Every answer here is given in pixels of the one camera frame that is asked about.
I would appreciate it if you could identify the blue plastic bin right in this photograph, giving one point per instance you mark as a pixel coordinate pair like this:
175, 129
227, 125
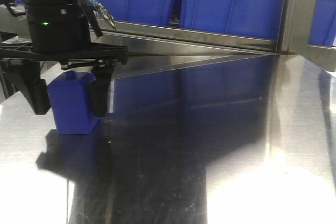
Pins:
249, 18

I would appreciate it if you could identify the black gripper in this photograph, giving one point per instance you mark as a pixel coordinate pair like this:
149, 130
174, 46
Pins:
25, 74

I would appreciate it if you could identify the stainless steel shelf frame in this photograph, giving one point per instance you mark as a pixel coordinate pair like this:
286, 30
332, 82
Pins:
295, 29

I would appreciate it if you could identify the blue rectangular plastic part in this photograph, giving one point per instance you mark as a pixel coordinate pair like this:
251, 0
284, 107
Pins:
70, 102

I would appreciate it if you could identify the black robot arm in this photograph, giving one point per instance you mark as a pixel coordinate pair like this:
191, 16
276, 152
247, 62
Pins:
60, 31

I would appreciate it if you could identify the blue bin far right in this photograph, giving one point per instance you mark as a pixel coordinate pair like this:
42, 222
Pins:
323, 24

